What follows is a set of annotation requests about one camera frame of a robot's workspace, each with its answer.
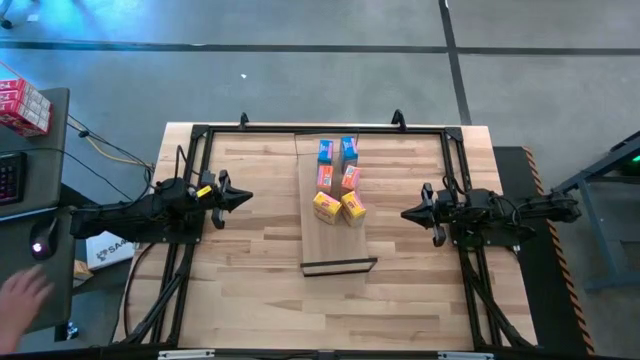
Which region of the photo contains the yellow cable with black plug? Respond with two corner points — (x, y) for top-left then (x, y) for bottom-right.
(64, 117), (154, 169)

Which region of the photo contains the black keyboard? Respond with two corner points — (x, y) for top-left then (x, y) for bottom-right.
(0, 152), (27, 207)

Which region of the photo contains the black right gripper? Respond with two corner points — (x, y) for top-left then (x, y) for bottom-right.
(400, 182), (450, 248)

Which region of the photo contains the white cardboard box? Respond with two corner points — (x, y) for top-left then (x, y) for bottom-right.
(84, 230), (137, 272)

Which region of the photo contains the black diagonal support beam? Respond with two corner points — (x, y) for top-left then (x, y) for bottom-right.
(59, 183), (84, 211)

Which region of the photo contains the wooden tray board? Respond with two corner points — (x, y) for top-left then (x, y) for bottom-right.
(293, 131), (379, 278)

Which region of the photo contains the metal desk foot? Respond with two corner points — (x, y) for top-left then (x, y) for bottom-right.
(53, 321), (81, 343)

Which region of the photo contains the black mat with hazard stripes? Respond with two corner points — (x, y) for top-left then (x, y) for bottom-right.
(492, 145), (596, 357)

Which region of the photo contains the person's hand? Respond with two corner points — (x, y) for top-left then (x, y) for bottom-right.
(0, 264), (55, 334)

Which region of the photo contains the black floor cable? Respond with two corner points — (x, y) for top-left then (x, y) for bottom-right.
(0, 147), (131, 201)
(49, 99), (156, 201)

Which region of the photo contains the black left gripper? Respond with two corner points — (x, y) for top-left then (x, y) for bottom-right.
(204, 169), (254, 231)

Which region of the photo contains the red carton stack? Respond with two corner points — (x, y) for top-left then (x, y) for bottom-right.
(0, 60), (53, 139)

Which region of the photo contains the blue cereal box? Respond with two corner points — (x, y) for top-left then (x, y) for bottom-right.
(317, 139), (335, 166)
(340, 135), (359, 169)

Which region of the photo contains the yellow cereal box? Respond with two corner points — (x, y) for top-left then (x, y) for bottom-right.
(312, 191), (344, 226)
(340, 189), (368, 229)

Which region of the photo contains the black aluminium table frame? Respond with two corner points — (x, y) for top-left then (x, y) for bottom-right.
(112, 122), (540, 351)

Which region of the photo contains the silver metal bracket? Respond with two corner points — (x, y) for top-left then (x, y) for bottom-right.
(438, 351), (495, 360)
(158, 349), (216, 360)

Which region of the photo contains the person's forearm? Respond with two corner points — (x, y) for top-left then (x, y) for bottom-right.
(0, 319), (24, 356)

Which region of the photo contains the grey desk top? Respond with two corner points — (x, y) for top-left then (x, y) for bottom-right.
(0, 87), (71, 221)

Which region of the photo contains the grey metal cart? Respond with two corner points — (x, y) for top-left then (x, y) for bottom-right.
(549, 128), (640, 294)

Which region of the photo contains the small brown cardboard box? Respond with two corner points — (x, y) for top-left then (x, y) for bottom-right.
(73, 258), (95, 282)

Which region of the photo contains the orange cereal box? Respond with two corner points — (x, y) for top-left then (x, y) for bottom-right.
(340, 164), (362, 194)
(316, 164), (335, 195)

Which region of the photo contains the black computer mouse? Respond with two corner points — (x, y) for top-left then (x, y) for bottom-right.
(28, 217), (59, 262)

